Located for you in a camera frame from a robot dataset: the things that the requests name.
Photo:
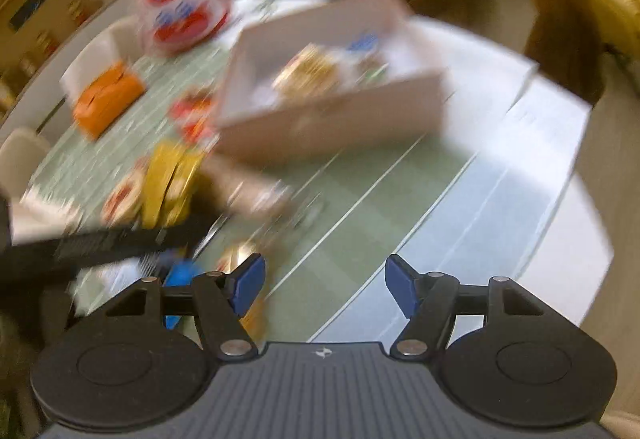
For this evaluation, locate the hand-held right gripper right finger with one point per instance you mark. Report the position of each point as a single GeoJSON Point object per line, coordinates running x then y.
{"type": "Point", "coordinates": [400, 284]}

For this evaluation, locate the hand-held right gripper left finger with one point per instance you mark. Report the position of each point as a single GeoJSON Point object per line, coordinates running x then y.
{"type": "Point", "coordinates": [249, 280]}

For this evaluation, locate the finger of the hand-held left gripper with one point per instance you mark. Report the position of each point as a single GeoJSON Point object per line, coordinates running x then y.
{"type": "Point", "coordinates": [150, 239]}

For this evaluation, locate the white cardboard box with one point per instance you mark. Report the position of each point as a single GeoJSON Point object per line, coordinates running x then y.
{"type": "Point", "coordinates": [340, 119]}

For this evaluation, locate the round red white snack packet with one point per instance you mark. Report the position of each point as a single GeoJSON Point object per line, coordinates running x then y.
{"type": "Point", "coordinates": [122, 196]}

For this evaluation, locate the green checked tablecloth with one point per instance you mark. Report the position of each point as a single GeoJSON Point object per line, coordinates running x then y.
{"type": "Point", "coordinates": [400, 179]}

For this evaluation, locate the orange tissue box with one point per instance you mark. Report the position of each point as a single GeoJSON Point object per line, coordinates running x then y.
{"type": "Point", "coordinates": [107, 101]}

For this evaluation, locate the golden brown snack packet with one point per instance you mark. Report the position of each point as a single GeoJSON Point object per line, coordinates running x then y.
{"type": "Point", "coordinates": [307, 69]}

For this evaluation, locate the blue white snack packet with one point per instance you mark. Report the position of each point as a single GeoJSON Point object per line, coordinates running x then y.
{"type": "Point", "coordinates": [364, 42]}

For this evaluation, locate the white chair with coat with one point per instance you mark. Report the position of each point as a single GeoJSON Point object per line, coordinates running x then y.
{"type": "Point", "coordinates": [502, 19]}

